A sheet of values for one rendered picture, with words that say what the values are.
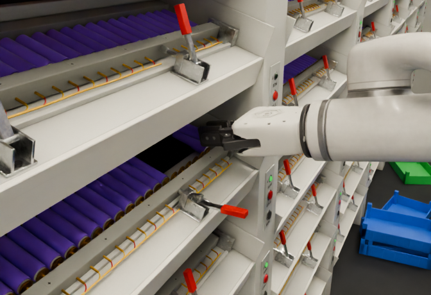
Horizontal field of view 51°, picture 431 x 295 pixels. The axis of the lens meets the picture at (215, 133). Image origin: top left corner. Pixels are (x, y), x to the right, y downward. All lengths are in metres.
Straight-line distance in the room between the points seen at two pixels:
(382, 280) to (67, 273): 1.73
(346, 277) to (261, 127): 1.52
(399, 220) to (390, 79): 1.78
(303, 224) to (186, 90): 0.86
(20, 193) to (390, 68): 0.42
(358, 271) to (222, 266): 1.33
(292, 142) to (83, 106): 0.28
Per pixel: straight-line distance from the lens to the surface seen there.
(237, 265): 0.84
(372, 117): 0.57
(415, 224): 2.33
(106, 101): 0.46
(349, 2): 1.37
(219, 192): 0.68
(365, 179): 2.29
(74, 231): 0.54
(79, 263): 0.50
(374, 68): 0.57
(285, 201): 1.04
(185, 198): 0.62
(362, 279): 2.08
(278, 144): 0.60
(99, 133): 0.40
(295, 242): 1.25
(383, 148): 0.58
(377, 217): 2.33
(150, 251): 0.56
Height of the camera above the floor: 1.27
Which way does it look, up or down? 22 degrees down
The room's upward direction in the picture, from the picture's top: straight up
